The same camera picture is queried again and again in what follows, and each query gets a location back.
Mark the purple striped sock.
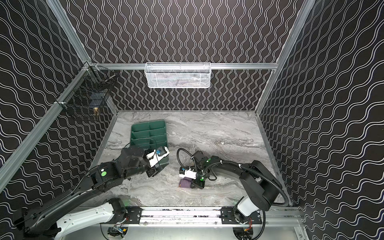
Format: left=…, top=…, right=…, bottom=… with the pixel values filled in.
left=179, top=178, right=194, bottom=189

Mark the green compartment tray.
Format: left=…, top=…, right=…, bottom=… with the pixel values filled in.
left=128, top=120, right=169, bottom=167

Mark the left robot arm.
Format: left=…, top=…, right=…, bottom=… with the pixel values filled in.
left=12, top=146, right=170, bottom=240

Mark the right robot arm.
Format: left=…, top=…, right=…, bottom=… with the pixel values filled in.
left=190, top=151, right=289, bottom=217

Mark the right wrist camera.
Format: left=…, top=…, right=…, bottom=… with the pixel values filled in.
left=179, top=167, right=197, bottom=180

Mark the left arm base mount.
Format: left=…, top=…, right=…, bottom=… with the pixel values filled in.
left=106, top=207, right=143, bottom=225

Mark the aluminium front rail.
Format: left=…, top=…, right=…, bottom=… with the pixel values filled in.
left=122, top=207, right=302, bottom=228

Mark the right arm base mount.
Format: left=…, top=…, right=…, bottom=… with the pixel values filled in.
left=219, top=207, right=262, bottom=225

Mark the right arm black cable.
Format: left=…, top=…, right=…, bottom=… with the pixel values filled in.
left=176, top=147, right=290, bottom=207

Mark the white wire basket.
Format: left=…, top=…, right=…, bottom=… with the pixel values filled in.
left=144, top=62, right=212, bottom=89

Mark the black wire basket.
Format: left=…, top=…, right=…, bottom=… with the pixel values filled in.
left=60, top=66, right=117, bottom=122

